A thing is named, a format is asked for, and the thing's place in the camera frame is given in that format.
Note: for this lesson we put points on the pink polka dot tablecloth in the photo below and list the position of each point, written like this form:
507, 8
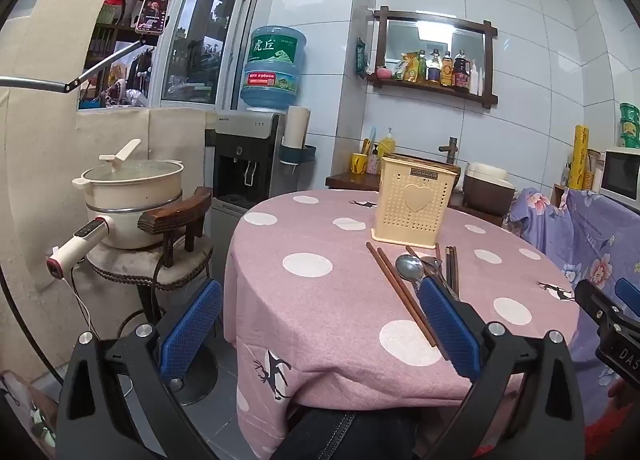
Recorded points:
325, 330

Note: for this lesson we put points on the purple floral cloth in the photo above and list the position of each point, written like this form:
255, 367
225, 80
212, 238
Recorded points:
575, 240

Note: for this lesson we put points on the dark wooden chair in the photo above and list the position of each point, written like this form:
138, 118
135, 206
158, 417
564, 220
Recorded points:
175, 212

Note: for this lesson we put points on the white microwave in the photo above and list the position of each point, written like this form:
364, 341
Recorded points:
620, 177

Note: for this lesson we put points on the brown white rice cooker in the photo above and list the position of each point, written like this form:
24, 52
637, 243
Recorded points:
487, 190

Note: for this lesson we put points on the water dispenser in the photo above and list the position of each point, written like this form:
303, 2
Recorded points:
240, 159

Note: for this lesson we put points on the small pink bowl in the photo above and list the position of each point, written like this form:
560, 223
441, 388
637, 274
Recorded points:
383, 73

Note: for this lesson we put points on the beige cloth cover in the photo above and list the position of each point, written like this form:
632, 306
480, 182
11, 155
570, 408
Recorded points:
40, 164

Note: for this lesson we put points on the yellow mug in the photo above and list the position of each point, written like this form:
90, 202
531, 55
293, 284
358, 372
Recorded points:
359, 163

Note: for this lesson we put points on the yellow roll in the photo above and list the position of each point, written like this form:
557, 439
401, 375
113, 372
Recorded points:
578, 159

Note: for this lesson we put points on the stack of green cans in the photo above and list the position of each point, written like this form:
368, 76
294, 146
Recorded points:
631, 124

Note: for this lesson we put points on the bronze faucet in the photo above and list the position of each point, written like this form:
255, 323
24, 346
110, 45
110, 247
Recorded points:
451, 149

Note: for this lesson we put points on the paper towel roll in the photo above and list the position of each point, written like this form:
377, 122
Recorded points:
296, 127

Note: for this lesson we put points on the yellow soap dispenser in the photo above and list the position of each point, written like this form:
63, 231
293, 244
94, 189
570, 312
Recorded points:
386, 147

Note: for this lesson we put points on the wooden framed mirror shelf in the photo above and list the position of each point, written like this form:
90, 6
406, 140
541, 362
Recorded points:
381, 39

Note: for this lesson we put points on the cream electric cooking pot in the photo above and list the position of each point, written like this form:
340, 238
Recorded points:
135, 195

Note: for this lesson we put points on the window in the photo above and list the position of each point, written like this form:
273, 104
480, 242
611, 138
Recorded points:
200, 39

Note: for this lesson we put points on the black chopstick gold band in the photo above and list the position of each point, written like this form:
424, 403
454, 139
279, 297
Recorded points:
448, 267
454, 270

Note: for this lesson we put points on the yellow snack bag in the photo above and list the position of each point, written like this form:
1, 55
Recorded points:
412, 67

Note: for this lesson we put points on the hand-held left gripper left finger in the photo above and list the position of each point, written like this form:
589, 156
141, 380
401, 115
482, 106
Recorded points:
192, 325

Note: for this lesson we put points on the green wall packet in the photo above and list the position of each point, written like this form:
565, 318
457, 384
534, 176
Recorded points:
361, 57

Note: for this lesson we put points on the beige plastic utensil holder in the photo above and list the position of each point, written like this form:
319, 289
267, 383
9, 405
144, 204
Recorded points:
415, 210

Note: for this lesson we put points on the dark sauce bottle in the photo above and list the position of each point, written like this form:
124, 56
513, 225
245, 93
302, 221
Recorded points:
446, 70
433, 68
461, 72

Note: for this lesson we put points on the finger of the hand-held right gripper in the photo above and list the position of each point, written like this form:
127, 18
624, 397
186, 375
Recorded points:
631, 290
597, 305

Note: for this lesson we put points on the white bottle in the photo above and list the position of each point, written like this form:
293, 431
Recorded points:
477, 80

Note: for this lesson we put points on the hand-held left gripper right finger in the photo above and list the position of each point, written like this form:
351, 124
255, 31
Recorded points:
447, 325

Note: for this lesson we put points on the striped wicker basin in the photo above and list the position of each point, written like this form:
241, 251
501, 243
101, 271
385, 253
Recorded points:
451, 170

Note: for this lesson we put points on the blue water jug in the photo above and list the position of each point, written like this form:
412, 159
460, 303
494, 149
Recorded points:
272, 64

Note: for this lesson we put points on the smartphone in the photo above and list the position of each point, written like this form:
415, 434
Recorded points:
152, 14

